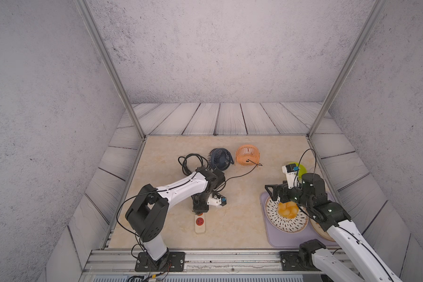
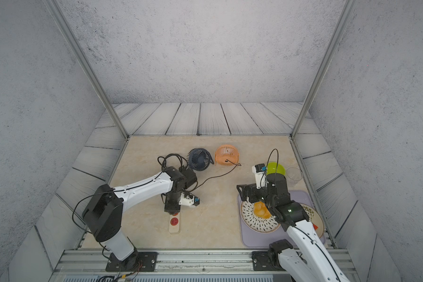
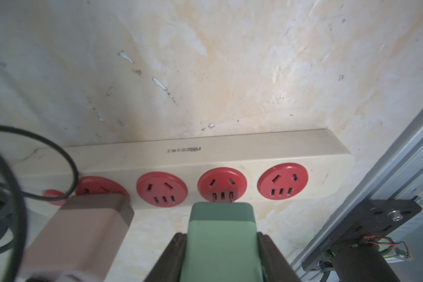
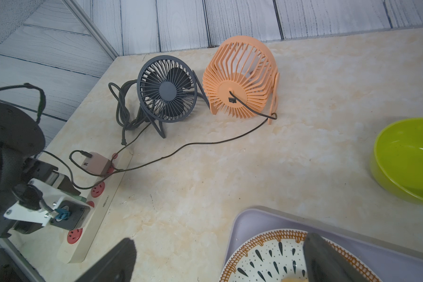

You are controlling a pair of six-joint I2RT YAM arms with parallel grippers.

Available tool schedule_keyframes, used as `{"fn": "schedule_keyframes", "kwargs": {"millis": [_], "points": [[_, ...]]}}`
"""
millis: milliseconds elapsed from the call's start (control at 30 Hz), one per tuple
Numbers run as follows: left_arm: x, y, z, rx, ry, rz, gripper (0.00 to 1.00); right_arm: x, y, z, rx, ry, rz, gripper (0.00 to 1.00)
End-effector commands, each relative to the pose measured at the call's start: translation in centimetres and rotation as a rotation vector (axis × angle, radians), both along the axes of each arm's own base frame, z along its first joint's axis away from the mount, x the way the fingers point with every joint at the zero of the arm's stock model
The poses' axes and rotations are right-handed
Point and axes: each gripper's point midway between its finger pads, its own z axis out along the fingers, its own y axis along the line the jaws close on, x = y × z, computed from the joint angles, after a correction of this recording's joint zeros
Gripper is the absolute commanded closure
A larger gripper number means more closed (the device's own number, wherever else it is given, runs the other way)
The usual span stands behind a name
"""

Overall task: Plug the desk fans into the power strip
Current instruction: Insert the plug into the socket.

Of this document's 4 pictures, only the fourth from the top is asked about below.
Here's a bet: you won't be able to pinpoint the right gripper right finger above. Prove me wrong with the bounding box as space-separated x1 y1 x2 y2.
303 233 368 282

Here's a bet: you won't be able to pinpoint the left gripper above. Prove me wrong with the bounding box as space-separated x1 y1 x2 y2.
0 157 81 238

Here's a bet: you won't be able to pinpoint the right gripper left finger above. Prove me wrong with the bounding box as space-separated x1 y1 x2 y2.
76 238 137 282

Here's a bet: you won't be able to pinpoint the black blue fan cable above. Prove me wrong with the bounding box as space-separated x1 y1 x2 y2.
40 121 152 191

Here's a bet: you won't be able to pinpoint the beige power strip red sockets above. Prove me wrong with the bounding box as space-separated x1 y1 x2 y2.
58 149 133 263

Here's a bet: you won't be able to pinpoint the pink USB plug adapter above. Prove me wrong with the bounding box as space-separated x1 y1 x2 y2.
81 152 111 175

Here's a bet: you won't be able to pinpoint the black orange fan cable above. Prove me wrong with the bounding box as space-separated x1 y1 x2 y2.
68 90 278 177

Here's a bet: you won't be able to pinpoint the dark blue desk fan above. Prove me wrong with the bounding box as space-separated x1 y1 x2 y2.
137 55 210 138

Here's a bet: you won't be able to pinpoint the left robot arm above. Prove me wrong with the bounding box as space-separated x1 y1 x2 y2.
0 83 80 238

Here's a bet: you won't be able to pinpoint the orange desk fan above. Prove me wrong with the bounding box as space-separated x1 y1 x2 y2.
203 36 280 124

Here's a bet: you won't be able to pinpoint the white dotted plate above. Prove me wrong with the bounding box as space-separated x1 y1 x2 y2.
218 228 383 282

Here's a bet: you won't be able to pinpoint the lavender tray mat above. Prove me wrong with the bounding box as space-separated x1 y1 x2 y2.
224 206 423 282

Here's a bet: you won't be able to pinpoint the lime green bowl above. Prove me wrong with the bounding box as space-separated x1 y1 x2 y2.
370 117 423 205

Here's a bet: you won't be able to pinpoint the black power strip cord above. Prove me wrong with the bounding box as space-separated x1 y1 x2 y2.
108 79 147 146

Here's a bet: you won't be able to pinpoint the left aluminium frame post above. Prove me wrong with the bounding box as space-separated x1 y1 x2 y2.
62 0 119 60

